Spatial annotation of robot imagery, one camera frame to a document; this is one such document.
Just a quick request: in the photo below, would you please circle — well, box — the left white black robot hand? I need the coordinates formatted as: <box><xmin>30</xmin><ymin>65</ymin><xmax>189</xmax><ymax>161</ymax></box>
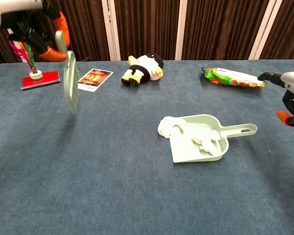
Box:
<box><xmin>0</xmin><ymin>0</ymin><xmax>71</xmax><ymax>62</ymax></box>

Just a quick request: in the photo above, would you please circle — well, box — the mint green hand broom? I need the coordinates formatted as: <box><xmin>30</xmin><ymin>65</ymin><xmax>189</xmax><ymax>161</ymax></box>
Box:
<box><xmin>55</xmin><ymin>29</ymin><xmax>80</xmax><ymax>115</ymax></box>

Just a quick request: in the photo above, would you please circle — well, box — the white paper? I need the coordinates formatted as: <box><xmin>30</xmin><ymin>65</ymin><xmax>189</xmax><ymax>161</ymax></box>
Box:
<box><xmin>158</xmin><ymin>116</ymin><xmax>187</xmax><ymax>139</ymax></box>
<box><xmin>186</xmin><ymin>127</ymin><xmax>221</xmax><ymax>156</ymax></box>

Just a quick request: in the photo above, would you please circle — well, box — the mint green dustpan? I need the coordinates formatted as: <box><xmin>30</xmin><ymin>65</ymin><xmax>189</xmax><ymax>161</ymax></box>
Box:
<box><xmin>168</xmin><ymin>114</ymin><xmax>258</xmax><ymax>164</ymax></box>

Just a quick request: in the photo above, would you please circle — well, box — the penguin plush toy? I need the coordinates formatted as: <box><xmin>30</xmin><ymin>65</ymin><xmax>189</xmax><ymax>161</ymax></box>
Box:
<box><xmin>121</xmin><ymin>52</ymin><xmax>164</xmax><ymax>87</ymax></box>

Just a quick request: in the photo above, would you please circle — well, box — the colourful feather shuttlecock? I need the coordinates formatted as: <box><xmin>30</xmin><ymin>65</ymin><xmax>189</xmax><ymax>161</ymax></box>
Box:
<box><xmin>8</xmin><ymin>40</ymin><xmax>44</xmax><ymax>81</ymax></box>

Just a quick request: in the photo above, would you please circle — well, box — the green snack bag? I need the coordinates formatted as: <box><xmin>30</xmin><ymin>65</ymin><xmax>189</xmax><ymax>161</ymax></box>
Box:
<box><xmin>201</xmin><ymin>67</ymin><xmax>267</xmax><ymax>89</ymax></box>

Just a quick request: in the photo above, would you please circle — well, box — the red rectangular box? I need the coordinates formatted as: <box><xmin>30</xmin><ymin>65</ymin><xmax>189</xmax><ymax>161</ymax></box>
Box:
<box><xmin>20</xmin><ymin>70</ymin><xmax>61</xmax><ymax>91</ymax></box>

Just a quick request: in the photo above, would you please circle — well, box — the white photo card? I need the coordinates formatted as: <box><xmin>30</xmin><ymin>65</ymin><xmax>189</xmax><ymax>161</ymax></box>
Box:
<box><xmin>77</xmin><ymin>69</ymin><xmax>114</xmax><ymax>93</ymax></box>

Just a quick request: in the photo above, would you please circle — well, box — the brown pleated folding screen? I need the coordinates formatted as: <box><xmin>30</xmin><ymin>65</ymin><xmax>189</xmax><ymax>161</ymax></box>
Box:
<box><xmin>0</xmin><ymin>0</ymin><xmax>294</xmax><ymax>68</ymax></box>

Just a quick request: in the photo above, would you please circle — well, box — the blue felt table mat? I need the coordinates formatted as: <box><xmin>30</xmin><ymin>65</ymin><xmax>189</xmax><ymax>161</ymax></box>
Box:
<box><xmin>0</xmin><ymin>58</ymin><xmax>294</xmax><ymax>235</ymax></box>

